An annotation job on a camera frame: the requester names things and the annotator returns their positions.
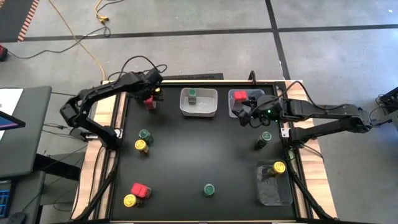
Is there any yellow-lid brown spice jar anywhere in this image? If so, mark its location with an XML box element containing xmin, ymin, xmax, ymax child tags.
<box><xmin>123</xmin><ymin>194</ymin><xmax>144</xmax><ymax>208</ymax></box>
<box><xmin>267</xmin><ymin>161</ymin><xmax>287</xmax><ymax>177</ymax></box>
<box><xmin>134</xmin><ymin>139</ymin><xmax>150</xmax><ymax>156</ymax></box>

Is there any black silver side bracket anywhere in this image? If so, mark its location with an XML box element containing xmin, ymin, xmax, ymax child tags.
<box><xmin>70</xmin><ymin>128</ymin><xmax>100</xmax><ymax>141</ymax></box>

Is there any yellow plug cable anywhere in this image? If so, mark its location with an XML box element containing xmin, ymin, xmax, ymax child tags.
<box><xmin>94</xmin><ymin>0</ymin><xmax>110</xmax><ymax>23</ymax></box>

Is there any black power strip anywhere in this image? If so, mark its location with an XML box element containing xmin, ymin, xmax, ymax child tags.
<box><xmin>161</xmin><ymin>73</ymin><xmax>224</xmax><ymax>81</ymax></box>

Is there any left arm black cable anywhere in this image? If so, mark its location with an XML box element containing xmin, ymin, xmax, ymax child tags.
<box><xmin>117</xmin><ymin>55</ymin><xmax>169</xmax><ymax>77</ymax></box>

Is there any red-lid spice tin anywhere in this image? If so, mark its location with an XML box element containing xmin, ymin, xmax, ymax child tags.
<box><xmin>144</xmin><ymin>95</ymin><xmax>157</xmax><ymax>111</ymax></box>
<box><xmin>233</xmin><ymin>90</ymin><xmax>249</xmax><ymax>103</ymax></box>
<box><xmin>130</xmin><ymin>182</ymin><xmax>152</xmax><ymax>200</ymax></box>

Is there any black desk base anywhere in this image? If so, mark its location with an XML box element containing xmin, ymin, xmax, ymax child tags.
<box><xmin>33</xmin><ymin>152</ymin><xmax>82</xmax><ymax>182</ymax></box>

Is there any black floor cable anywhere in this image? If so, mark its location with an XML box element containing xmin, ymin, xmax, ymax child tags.
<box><xmin>6</xmin><ymin>26</ymin><xmax>112</xmax><ymax>60</ymax></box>

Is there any gray cabinet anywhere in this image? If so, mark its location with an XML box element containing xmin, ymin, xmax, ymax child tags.
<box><xmin>0</xmin><ymin>170</ymin><xmax>47</xmax><ymax>224</ymax></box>

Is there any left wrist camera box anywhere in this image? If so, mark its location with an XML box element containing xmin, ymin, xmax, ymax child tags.
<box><xmin>144</xmin><ymin>68</ymin><xmax>165</xmax><ymax>85</ymax></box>

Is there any long yellow floor cable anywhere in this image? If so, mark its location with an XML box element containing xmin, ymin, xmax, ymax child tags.
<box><xmin>46</xmin><ymin>0</ymin><xmax>108</xmax><ymax>82</ymax></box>

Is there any green-lid glass spice jar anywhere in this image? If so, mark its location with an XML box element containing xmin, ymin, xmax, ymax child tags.
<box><xmin>139</xmin><ymin>129</ymin><xmax>154</xmax><ymax>146</ymax></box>
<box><xmin>203</xmin><ymin>183</ymin><xmax>216</xmax><ymax>197</ymax></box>
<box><xmin>187</xmin><ymin>88</ymin><xmax>198</xmax><ymax>105</ymax></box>
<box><xmin>255</xmin><ymin>131</ymin><xmax>273</xmax><ymax>149</ymax></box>

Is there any white paper sheet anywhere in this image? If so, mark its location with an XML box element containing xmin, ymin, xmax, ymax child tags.
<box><xmin>0</xmin><ymin>88</ymin><xmax>24</xmax><ymax>141</ymax></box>

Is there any clear plastic bin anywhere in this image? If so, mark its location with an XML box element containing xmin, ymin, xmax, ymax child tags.
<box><xmin>228</xmin><ymin>88</ymin><xmax>266</xmax><ymax>119</ymax></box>
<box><xmin>254</xmin><ymin>159</ymin><xmax>294</xmax><ymax>207</ymax></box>

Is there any tablet with lit screen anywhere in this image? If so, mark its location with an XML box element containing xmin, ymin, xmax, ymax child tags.
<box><xmin>0</xmin><ymin>110</ymin><xmax>26</xmax><ymax>131</ymax></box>

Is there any gray side desk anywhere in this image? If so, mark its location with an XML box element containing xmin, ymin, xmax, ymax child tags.
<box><xmin>0</xmin><ymin>86</ymin><xmax>53</xmax><ymax>180</ymax></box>

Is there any black mat orange striped edge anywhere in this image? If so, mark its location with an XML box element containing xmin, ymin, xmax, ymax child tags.
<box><xmin>0</xmin><ymin>0</ymin><xmax>40</xmax><ymax>43</ymax></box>

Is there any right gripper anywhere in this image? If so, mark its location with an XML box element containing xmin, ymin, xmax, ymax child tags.
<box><xmin>238</xmin><ymin>98</ymin><xmax>284</xmax><ymax>126</ymax></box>

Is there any clear bin top middle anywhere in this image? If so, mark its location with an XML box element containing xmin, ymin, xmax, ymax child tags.
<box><xmin>179</xmin><ymin>88</ymin><xmax>219</xmax><ymax>119</ymax></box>

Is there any black cable loop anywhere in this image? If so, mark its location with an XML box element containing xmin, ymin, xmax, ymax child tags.
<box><xmin>107</xmin><ymin>71</ymin><xmax>131</xmax><ymax>82</ymax></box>

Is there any black equipment with cables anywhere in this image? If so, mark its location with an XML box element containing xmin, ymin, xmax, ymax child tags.
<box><xmin>368</xmin><ymin>86</ymin><xmax>398</xmax><ymax>131</ymax></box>

